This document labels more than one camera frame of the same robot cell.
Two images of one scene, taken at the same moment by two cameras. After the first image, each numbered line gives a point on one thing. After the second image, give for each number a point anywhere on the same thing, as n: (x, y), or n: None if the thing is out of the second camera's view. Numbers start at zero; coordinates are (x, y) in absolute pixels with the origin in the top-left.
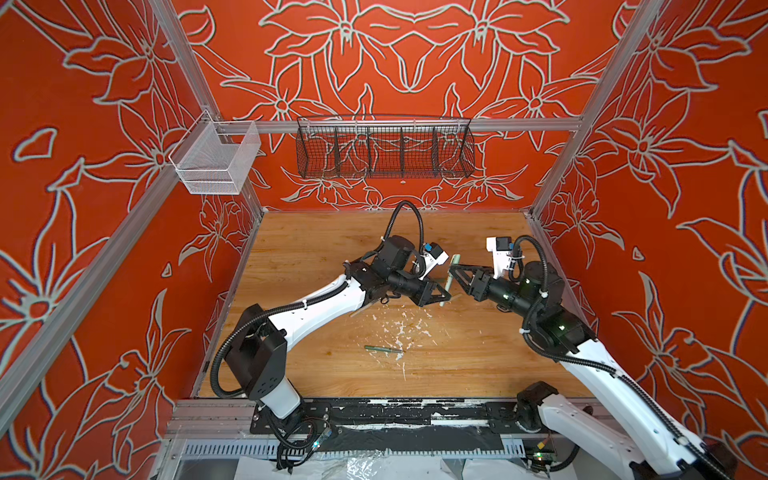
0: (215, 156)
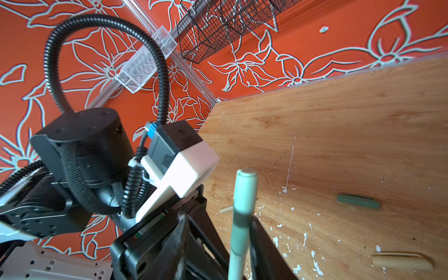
0: (139, 63)
